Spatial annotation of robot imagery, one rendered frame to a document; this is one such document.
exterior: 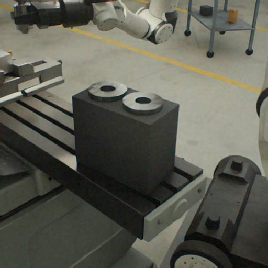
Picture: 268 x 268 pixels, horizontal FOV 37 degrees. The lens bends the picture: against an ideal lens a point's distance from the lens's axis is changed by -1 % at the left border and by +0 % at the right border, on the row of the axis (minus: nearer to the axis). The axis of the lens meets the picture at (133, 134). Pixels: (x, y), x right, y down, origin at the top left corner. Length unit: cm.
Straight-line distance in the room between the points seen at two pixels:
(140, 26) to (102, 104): 50
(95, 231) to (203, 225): 42
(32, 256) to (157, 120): 72
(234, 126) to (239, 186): 162
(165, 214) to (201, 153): 188
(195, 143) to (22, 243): 183
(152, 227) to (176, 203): 9
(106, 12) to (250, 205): 84
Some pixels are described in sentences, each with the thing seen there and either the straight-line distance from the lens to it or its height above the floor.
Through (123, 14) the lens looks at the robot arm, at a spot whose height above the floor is 121.
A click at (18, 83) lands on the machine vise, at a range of 136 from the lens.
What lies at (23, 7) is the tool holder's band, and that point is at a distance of 115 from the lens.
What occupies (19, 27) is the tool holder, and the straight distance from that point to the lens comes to 117.
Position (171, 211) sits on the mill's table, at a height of 91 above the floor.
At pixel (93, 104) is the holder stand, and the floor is 113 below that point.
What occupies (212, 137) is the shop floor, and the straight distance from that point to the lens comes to 297.
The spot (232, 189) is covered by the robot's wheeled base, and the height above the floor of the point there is 59.
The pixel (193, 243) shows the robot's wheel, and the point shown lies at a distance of 131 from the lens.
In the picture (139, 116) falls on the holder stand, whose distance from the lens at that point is 84.
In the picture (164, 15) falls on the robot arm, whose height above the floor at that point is 118.
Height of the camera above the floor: 153
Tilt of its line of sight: 31 degrees down
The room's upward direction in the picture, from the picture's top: 1 degrees clockwise
